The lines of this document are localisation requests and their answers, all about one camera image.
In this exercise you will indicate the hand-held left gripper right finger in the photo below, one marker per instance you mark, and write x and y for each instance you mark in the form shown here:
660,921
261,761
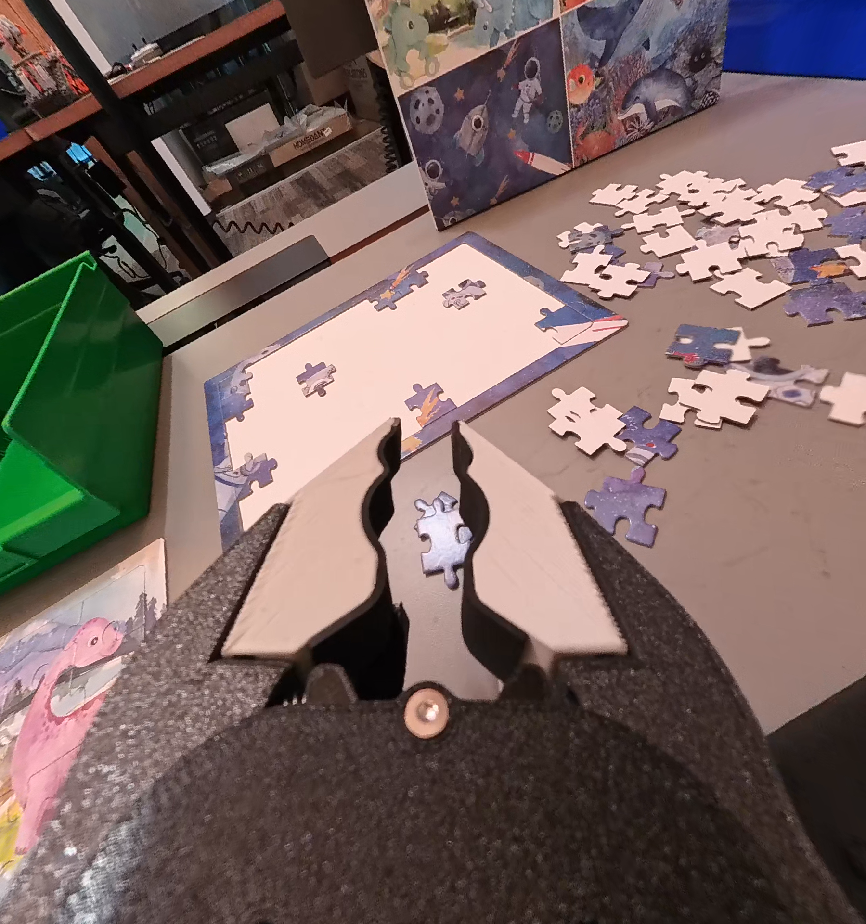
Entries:
548,577

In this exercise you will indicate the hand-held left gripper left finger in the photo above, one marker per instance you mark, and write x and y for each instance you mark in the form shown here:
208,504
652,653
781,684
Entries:
303,577

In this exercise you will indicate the plain blue puzzle piece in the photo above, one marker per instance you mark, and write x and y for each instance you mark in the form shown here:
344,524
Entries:
240,408

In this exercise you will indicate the purple grey puzzle piece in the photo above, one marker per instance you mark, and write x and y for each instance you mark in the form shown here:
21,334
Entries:
316,377

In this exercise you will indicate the blue framed puzzle board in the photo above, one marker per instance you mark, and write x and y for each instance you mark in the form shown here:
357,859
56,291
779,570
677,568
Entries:
375,346

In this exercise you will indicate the blue white puzzle piece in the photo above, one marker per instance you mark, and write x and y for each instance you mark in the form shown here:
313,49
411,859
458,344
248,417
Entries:
557,321

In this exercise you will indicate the blue star puzzle piece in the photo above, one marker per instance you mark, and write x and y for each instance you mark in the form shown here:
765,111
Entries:
388,297

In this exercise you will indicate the pile of jigsaw puzzle pieces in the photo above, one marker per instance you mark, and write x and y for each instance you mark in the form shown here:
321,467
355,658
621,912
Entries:
729,238

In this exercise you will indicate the grey desk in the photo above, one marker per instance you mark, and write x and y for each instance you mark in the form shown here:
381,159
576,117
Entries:
729,577

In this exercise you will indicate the dark grey desk flap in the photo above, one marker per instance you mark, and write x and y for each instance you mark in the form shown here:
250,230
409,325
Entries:
274,263

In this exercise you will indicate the green plastic bin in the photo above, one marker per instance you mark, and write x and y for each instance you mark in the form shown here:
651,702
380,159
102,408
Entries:
79,404

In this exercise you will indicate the pink dinosaur puzzle board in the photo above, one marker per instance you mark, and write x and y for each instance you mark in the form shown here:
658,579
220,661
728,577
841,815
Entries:
43,707

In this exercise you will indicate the dark perforated panel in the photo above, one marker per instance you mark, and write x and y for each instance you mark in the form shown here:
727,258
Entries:
837,794

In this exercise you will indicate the flat cardboard box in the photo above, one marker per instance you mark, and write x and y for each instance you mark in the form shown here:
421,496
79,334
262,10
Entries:
310,141

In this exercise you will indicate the illustrated puzzle box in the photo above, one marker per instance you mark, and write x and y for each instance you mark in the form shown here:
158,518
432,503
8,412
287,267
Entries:
490,123

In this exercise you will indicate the black metal shelving rack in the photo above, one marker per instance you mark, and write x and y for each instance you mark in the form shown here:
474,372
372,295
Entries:
115,94

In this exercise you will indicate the blue plastic bin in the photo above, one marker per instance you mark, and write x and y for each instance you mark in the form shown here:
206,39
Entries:
801,36

